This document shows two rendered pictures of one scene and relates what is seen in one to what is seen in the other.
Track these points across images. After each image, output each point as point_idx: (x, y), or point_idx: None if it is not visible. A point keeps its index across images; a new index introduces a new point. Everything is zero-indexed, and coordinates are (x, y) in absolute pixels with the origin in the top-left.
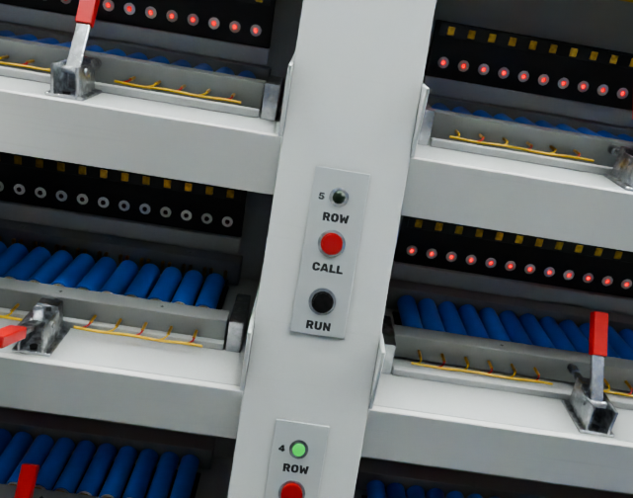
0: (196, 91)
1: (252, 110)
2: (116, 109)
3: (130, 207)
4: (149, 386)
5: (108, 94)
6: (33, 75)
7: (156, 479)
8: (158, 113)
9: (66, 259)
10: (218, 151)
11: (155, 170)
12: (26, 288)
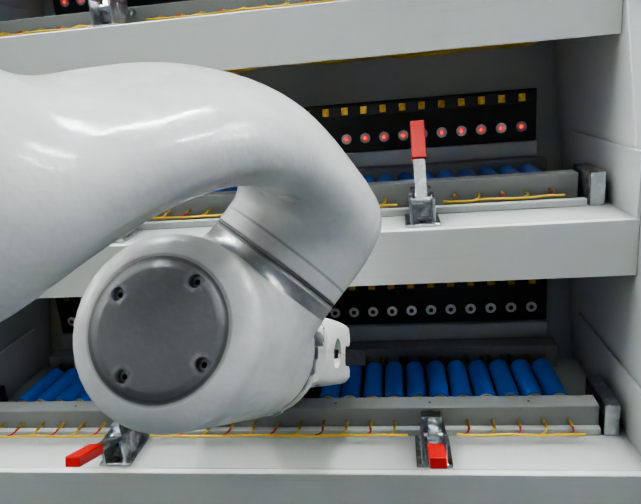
0: (512, 194)
1: (580, 199)
2: (475, 226)
3: (437, 309)
4: (558, 484)
5: (443, 214)
6: None
7: None
8: (510, 222)
9: (401, 369)
10: (577, 245)
11: (516, 274)
12: (398, 404)
